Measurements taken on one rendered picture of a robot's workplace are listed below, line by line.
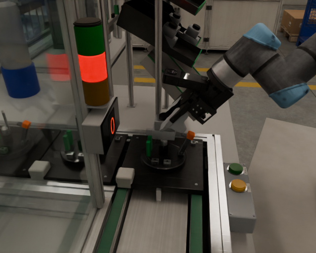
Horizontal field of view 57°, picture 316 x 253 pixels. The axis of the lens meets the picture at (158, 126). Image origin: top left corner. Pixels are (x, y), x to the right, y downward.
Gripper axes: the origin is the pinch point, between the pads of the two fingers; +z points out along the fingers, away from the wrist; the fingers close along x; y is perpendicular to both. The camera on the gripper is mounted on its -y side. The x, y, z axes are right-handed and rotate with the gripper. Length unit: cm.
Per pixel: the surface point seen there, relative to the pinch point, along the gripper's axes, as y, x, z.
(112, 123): -13.4, -18.7, -2.6
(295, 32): 204, 475, -43
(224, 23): 83, 394, 18
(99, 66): -22.6, -20.5, -12.2
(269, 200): 41.4, -2.8, -3.1
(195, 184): 16.3, -10.3, 3.3
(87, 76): -23.3, -21.3, -9.5
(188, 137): 8.4, -1.0, -1.8
